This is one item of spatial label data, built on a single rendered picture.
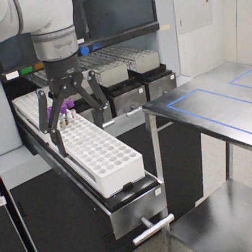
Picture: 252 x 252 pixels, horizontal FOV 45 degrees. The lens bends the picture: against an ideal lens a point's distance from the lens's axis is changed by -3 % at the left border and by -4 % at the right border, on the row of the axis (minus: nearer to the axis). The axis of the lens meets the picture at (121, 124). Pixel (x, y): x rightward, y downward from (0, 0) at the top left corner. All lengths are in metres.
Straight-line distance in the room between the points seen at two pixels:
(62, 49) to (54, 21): 0.06
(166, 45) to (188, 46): 1.71
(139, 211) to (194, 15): 2.51
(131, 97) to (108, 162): 0.51
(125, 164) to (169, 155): 0.72
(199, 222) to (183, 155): 0.30
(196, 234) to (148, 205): 0.61
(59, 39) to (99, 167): 0.26
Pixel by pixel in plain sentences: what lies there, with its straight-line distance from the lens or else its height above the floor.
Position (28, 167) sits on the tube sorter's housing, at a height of 0.71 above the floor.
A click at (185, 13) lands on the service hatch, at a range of 2.92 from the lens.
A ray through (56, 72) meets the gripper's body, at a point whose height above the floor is 1.04.
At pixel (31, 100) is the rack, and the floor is 0.86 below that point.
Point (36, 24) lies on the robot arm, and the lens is 0.61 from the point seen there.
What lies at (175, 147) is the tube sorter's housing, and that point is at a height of 0.49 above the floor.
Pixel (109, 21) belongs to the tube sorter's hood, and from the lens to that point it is 1.11.
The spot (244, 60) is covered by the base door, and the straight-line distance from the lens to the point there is 3.28.
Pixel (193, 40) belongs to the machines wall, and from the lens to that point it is 3.03.
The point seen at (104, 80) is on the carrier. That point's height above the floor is 0.85.
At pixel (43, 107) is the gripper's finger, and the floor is 0.98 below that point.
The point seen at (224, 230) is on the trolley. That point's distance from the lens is 1.27.
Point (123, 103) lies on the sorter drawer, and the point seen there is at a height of 0.77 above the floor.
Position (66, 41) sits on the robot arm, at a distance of 0.64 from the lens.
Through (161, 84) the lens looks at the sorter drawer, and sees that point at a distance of 1.18.
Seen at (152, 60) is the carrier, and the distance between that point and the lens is 1.23.
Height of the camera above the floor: 1.22
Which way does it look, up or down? 28 degrees down
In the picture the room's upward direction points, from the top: 11 degrees counter-clockwise
